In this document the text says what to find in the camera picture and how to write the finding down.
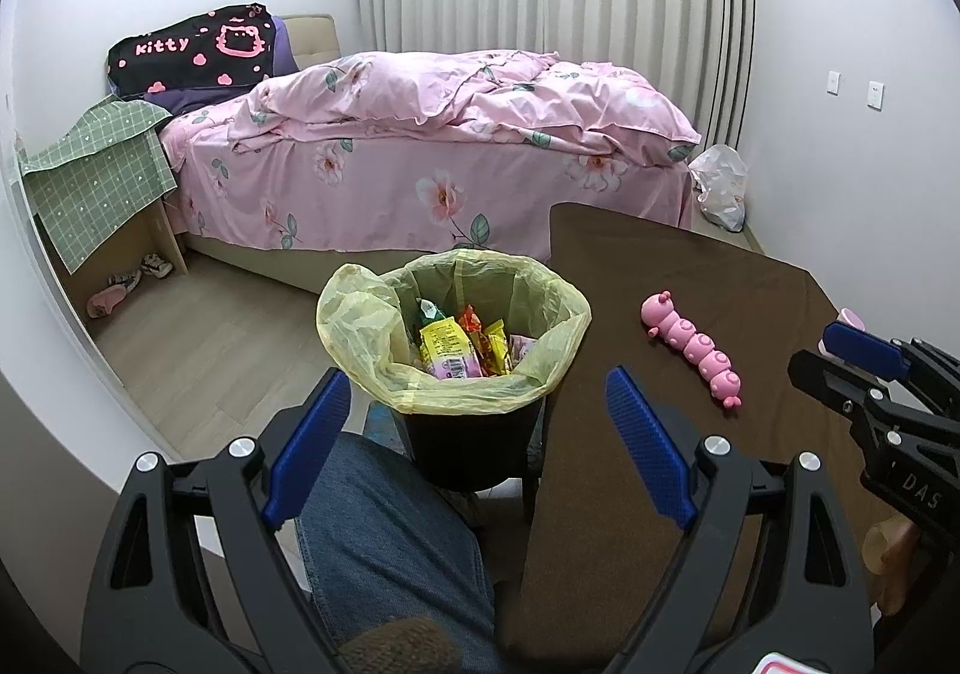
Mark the white and green packet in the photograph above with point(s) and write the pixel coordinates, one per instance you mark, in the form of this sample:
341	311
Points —
426	309

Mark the small yellow and red packet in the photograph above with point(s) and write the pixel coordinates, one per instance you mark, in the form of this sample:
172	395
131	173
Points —
496	344

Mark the black trash bin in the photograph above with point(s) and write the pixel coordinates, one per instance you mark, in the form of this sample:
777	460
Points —
465	449

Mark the pink colourful foil packet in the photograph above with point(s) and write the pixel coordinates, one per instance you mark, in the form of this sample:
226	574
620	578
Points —
523	348

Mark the bed with pink floral sheet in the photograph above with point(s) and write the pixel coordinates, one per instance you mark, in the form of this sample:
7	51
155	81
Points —
375	194

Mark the pink floral duvet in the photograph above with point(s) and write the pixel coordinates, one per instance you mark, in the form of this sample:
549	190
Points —
465	93

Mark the white plastic bag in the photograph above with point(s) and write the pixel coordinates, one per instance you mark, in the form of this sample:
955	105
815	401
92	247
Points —
720	183

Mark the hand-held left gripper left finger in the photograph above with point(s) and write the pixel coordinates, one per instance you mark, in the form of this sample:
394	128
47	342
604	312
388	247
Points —
307	449

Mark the person's right hand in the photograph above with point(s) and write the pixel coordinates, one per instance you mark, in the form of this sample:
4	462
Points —
892	561

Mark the yellow plastic bin liner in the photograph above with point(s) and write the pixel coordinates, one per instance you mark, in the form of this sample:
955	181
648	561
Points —
352	322

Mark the pink cup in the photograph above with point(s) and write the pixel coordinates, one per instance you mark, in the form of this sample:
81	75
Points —
853	319

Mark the striped slipper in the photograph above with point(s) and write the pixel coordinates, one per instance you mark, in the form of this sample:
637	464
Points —
126	280

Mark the beige headboard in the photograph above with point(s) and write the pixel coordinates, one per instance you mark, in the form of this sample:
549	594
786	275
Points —
311	41

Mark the white wall socket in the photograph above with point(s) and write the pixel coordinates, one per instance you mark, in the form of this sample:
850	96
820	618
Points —
874	94
834	82

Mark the pink caterpillar toy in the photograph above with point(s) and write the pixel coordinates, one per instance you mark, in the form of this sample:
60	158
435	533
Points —
690	340

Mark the person's leg in jeans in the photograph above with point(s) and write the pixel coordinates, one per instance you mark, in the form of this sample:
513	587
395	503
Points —
390	554

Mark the brown fuzzy cloth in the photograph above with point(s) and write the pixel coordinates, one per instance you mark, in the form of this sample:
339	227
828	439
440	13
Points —
397	644

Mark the pink slipper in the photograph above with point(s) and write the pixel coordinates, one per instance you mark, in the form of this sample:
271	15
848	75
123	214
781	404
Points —
105	303

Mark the green checked cloth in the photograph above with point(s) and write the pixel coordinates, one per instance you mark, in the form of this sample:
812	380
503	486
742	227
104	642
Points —
97	179

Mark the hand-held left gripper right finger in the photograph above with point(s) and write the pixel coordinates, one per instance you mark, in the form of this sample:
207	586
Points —
649	449

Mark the red packet with gold edge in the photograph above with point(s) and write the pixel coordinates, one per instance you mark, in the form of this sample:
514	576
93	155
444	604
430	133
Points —
471	320

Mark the black pillow with pink print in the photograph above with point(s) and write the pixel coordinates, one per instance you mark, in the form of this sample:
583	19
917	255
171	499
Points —
187	48

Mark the pink and yellow snack packet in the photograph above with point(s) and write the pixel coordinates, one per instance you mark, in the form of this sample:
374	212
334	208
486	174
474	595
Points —
446	348

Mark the black and white slipper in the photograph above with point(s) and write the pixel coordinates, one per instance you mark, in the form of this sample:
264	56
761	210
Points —
155	263

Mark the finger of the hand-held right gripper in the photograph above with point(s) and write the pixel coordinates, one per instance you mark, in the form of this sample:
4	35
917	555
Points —
862	348
825	385

